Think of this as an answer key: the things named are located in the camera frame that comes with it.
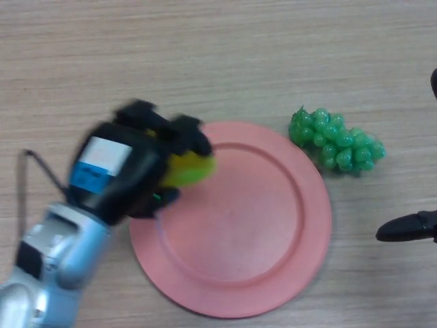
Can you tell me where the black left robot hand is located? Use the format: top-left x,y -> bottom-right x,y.
66,98 -> 214,226

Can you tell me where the green grape bunch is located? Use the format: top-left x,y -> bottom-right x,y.
288,105 -> 386,176

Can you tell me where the pink round plate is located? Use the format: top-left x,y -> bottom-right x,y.
129,120 -> 333,318

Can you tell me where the yellow green starfruit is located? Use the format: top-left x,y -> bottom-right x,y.
146,128 -> 218,189

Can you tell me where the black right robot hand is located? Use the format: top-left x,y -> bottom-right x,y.
375,68 -> 437,244

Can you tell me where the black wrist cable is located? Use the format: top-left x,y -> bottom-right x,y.
16,149 -> 71,240

